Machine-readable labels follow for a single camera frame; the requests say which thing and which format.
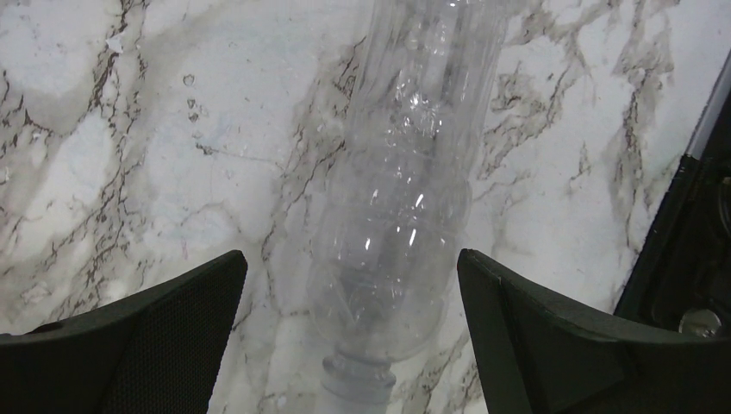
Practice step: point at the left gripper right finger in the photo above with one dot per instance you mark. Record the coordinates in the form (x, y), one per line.
(538, 351)

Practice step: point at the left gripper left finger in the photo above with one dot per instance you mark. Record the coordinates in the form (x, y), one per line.
(156, 351)

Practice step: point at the clear crushed bottle white cap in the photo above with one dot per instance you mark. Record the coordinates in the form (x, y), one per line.
(399, 198)

